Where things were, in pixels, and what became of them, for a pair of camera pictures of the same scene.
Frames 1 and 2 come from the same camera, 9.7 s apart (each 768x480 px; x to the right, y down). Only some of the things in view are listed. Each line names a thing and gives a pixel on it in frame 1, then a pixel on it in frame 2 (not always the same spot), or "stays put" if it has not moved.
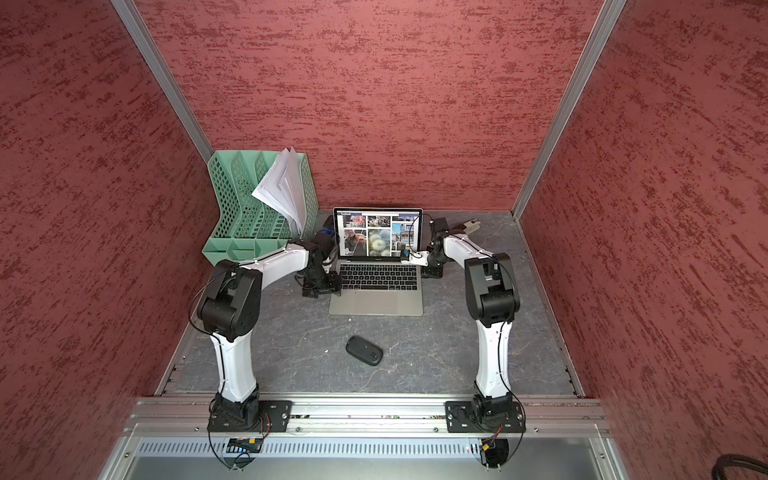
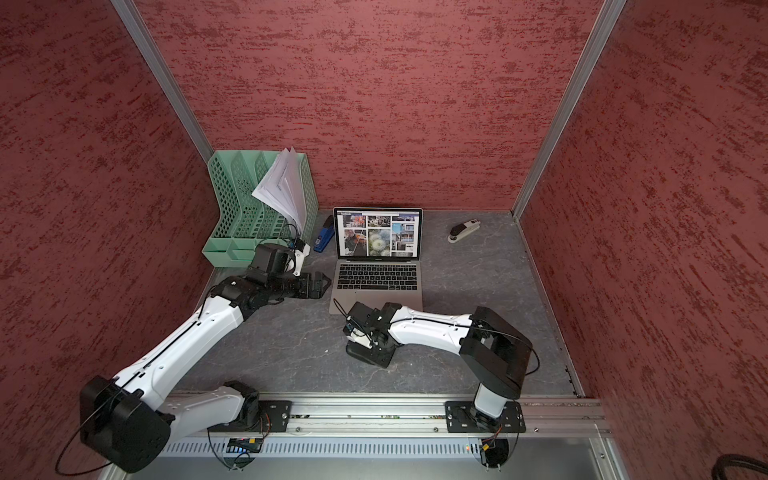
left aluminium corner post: (160, 76) stays put
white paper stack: (283, 186) stays put
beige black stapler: (466, 226) stays put
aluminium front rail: (550, 415) stays put
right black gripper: (430, 272) -> (382, 360)
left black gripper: (334, 286) -> (317, 291)
